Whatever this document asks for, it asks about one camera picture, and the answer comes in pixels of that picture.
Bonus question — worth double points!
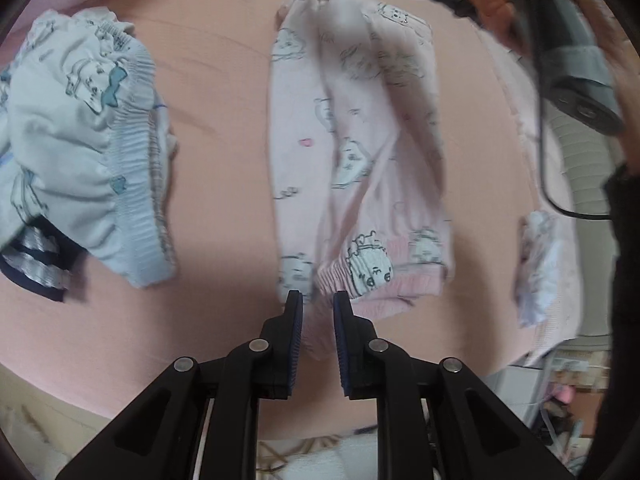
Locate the pink bed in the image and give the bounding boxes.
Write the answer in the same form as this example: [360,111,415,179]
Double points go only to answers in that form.
[0,0,583,436]

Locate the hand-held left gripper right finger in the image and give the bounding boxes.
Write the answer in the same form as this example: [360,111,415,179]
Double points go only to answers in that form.
[332,290,581,480]

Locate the white crumpled garment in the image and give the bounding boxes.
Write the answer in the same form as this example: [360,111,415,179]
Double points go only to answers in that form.
[514,209,557,329]

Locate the navy striped-trim garment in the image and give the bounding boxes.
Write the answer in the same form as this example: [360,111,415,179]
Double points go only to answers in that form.
[0,214,84,304]

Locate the pink printed pants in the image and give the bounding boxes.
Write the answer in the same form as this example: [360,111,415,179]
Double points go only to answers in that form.
[269,0,457,363]

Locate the black cable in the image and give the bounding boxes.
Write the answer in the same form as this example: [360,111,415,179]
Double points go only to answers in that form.
[527,0,614,221]

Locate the light blue printed shorts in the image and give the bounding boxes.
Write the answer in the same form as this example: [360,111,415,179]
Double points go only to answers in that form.
[0,7,179,291]

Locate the person's right hand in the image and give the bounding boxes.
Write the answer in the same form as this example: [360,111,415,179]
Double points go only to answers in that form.
[457,0,631,111]

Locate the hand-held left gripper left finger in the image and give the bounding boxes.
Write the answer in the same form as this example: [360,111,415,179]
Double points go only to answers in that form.
[55,290,305,480]

